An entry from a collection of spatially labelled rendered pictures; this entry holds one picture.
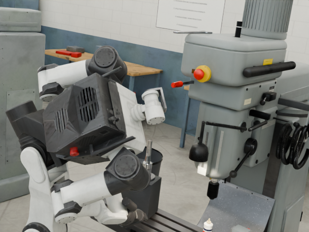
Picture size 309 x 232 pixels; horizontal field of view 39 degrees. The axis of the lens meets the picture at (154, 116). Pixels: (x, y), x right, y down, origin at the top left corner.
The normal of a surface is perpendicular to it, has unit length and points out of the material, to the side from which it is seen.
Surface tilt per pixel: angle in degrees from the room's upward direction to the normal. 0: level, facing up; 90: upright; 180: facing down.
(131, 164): 51
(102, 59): 61
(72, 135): 75
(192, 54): 90
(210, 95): 90
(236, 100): 90
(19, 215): 0
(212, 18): 90
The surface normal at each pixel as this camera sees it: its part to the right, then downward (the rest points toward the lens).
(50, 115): -0.68, -0.16
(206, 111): -0.60, 0.15
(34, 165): -0.31, 0.22
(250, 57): 0.80, 0.25
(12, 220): 0.11, -0.96
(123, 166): -0.24, -0.44
